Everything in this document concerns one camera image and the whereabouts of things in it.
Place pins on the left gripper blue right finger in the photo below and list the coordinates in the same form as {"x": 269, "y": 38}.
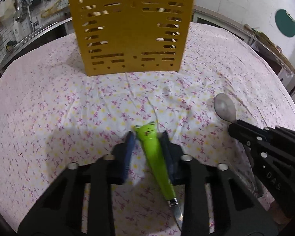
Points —
{"x": 172, "y": 154}

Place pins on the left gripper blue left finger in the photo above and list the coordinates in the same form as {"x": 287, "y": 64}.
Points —
{"x": 122, "y": 155}

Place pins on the green frog handle knife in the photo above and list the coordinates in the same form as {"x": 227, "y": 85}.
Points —
{"x": 150, "y": 142}

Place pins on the steel spoon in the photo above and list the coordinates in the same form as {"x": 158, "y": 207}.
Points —
{"x": 225, "y": 109}

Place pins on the pink floral tablecloth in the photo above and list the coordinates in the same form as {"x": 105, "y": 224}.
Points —
{"x": 52, "y": 113}

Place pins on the yellow perforated utensil holder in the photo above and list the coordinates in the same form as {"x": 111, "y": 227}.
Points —
{"x": 124, "y": 36}

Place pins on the steel sink faucet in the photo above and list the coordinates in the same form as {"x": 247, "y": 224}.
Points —
{"x": 25, "y": 12}

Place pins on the green round wall object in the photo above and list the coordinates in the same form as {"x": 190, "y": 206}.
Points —
{"x": 285, "y": 23}

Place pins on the wall utensil rack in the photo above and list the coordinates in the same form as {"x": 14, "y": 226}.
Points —
{"x": 42, "y": 10}

